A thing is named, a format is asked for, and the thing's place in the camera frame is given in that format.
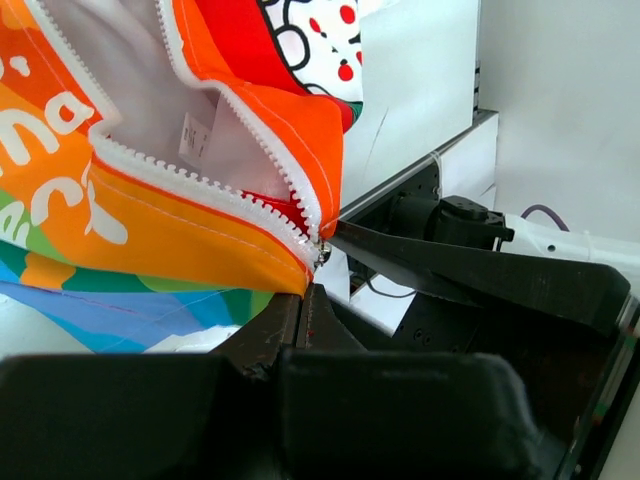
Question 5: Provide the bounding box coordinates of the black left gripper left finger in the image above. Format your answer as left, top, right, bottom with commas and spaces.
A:
1, 295, 302, 479

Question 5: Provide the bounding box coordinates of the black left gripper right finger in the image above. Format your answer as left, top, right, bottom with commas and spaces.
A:
277, 285, 543, 479

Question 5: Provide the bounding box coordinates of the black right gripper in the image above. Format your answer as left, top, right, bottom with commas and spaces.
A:
331, 221, 639, 479

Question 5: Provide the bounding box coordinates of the rainbow white children's jacket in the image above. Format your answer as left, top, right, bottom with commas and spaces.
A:
1, 1, 363, 353

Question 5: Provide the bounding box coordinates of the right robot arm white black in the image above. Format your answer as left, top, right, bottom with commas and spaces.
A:
331, 173, 639, 479

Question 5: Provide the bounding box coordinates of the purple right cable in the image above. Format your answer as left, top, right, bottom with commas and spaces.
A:
519, 203, 571, 233

